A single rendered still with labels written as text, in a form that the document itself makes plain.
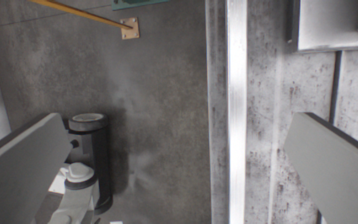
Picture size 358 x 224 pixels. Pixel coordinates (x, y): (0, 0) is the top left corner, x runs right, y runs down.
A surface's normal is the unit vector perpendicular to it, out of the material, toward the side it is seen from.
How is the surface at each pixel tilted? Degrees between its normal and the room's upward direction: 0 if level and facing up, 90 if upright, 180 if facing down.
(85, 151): 45
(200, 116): 0
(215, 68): 0
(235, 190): 11
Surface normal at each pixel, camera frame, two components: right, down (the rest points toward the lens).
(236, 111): -0.09, 0.23
